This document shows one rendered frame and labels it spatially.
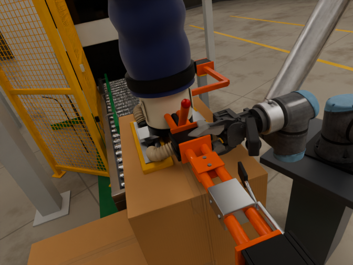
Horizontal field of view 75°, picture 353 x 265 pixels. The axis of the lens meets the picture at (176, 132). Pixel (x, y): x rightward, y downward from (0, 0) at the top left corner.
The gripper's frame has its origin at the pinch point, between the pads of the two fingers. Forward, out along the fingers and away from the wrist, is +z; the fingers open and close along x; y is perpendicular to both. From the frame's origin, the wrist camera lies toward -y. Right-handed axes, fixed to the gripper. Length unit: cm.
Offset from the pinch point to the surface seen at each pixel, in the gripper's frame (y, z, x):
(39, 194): 124, 101, -93
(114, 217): 46, 36, -66
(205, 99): 111, -50, -46
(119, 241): 31, 35, -66
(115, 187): 63, 32, -60
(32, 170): 124, 94, -69
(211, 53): 337, -164, -82
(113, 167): 83, 32, -60
